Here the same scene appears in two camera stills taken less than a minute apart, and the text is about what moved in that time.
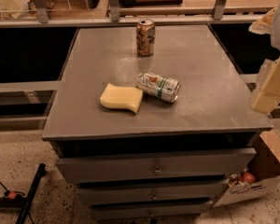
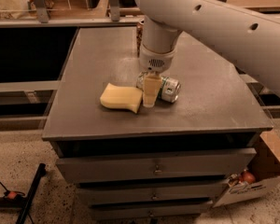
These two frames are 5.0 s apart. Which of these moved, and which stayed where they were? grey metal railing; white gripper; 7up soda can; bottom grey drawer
Moved: white gripper
Stayed: grey metal railing; bottom grey drawer; 7up soda can
